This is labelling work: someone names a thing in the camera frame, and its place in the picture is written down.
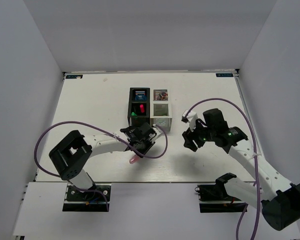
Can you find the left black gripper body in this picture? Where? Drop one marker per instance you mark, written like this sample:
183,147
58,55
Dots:
150,139

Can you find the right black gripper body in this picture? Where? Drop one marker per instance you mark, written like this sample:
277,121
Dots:
203,134

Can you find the clear pink eraser case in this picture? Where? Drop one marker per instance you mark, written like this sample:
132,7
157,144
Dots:
134,159

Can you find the pink cap black highlighter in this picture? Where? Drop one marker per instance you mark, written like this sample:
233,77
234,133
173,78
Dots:
142,109

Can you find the pink stationery package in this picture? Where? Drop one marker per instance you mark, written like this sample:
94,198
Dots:
160,95

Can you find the blue round tape tin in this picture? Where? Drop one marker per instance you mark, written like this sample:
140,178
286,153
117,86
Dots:
140,98

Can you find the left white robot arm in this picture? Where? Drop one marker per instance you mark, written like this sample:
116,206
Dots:
70,155

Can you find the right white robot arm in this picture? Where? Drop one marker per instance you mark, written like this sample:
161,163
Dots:
276,197

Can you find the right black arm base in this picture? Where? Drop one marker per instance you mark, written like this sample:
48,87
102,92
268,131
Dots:
214,199

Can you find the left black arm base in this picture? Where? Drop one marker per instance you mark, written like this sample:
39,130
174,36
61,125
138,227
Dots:
90,202

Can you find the black metal organizer box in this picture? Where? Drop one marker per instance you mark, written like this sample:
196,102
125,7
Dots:
138,106

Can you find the white metal organizer box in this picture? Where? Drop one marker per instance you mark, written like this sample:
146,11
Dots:
161,113

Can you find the right blue corner label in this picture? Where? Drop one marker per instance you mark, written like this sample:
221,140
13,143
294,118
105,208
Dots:
224,75

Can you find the blue corner label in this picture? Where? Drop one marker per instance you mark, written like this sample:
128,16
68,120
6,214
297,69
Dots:
224,75
74,76

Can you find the left blue corner label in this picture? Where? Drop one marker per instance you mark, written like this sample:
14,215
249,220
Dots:
74,76

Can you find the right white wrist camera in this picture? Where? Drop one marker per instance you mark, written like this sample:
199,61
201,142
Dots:
189,117

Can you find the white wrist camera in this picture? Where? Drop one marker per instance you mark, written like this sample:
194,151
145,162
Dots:
159,132
189,117

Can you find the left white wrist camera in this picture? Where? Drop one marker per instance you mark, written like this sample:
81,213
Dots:
159,132

